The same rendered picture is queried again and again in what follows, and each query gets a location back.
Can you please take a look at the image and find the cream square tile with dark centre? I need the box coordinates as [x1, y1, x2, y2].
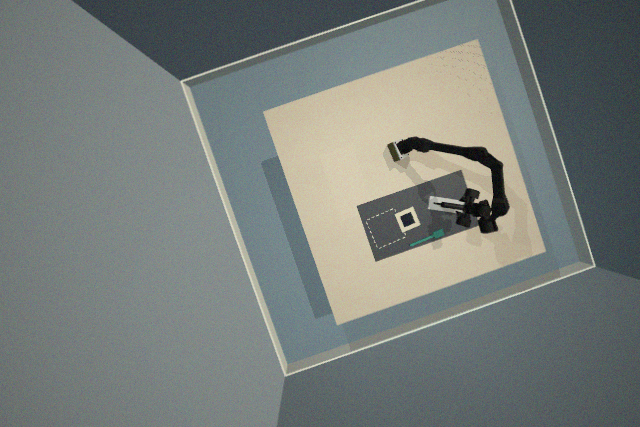
[394, 207, 421, 233]

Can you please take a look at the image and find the green small trowel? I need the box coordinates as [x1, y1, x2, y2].
[409, 229, 445, 247]

